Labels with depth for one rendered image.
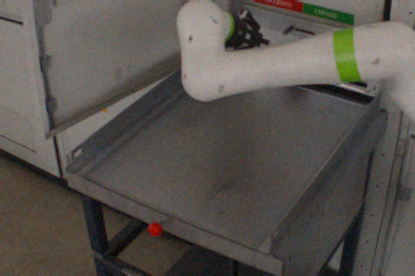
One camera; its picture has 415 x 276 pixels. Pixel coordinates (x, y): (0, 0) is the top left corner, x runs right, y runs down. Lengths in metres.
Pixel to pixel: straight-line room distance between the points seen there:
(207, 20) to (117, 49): 0.49
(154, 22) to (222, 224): 0.74
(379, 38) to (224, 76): 0.35
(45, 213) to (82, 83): 1.13
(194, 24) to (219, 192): 0.40
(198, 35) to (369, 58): 0.38
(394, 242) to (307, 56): 0.93
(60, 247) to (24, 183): 0.49
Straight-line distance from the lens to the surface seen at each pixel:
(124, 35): 1.91
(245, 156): 1.69
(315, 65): 1.38
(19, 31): 2.70
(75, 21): 1.78
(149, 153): 1.70
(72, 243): 2.72
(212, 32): 1.48
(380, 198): 2.09
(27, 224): 2.85
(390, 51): 1.35
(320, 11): 1.91
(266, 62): 1.42
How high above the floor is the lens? 1.83
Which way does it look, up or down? 32 degrees down
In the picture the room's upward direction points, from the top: 2 degrees clockwise
